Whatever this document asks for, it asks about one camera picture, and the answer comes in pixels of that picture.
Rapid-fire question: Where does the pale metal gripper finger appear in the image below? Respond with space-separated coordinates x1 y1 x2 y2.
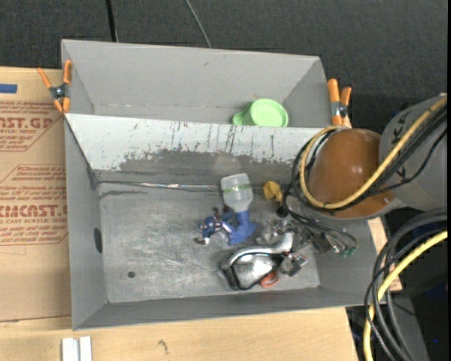
278 251 310 278
256 219 287 246

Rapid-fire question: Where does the yellow crumpled object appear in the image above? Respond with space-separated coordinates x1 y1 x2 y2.
262 180 284 205

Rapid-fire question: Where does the clear spray bottle blue nozzle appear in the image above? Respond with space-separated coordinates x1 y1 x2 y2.
219 173 259 246

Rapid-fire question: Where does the blue red toy figure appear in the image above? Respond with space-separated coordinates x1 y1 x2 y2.
193 205 235 246

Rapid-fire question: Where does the grey metal bin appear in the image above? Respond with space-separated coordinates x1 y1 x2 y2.
59 38 376 332

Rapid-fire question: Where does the brown cardboard board red print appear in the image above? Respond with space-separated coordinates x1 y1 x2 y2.
0 65 73 323

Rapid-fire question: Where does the orange ring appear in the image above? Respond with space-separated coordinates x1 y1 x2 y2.
259 271 280 289

